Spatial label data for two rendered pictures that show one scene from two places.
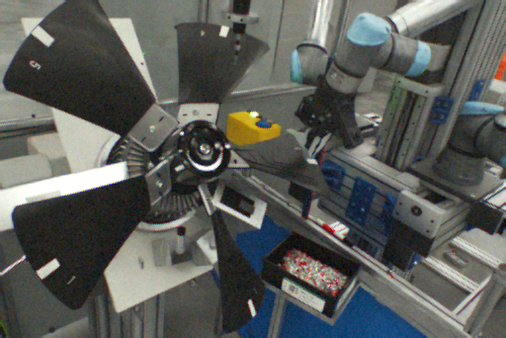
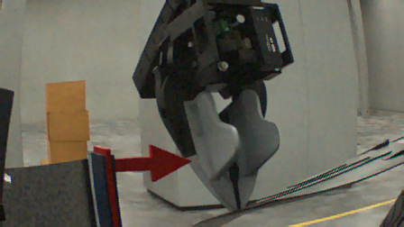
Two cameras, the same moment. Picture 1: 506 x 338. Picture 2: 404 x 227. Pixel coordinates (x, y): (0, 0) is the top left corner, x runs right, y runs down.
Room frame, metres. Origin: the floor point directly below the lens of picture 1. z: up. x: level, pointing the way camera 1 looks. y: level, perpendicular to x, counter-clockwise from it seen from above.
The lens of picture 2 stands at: (1.50, 0.03, 1.23)
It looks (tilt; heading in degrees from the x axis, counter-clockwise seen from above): 3 degrees down; 197
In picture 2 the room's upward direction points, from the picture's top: 2 degrees counter-clockwise
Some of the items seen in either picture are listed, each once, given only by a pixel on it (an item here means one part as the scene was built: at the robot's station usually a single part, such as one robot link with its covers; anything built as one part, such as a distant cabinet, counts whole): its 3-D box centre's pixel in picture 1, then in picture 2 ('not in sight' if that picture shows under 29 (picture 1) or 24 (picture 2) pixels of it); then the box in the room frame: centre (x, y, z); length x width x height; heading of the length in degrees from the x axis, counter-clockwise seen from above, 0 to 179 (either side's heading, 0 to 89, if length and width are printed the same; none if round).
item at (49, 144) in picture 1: (53, 160); not in sight; (1.10, 0.63, 0.92); 0.17 x 0.16 x 0.11; 46
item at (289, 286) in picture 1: (310, 272); not in sight; (0.86, -0.18, 0.85); 0.22 x 0.17 x 0.07; 61
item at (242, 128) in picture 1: (252, 133); not in sight; (1.30, 0.04, 1.02); 0.16 x 0.10 x 0.11; 46
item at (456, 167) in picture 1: (462, 159); not in sight; (1.20, -0.61, 1.09); 0.15 x 0.15 x 0.10
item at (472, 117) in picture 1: (478, 125); not in sight; (1.19, -0.61, 1.20); 0.13 x 0.12 x 0.14; 20
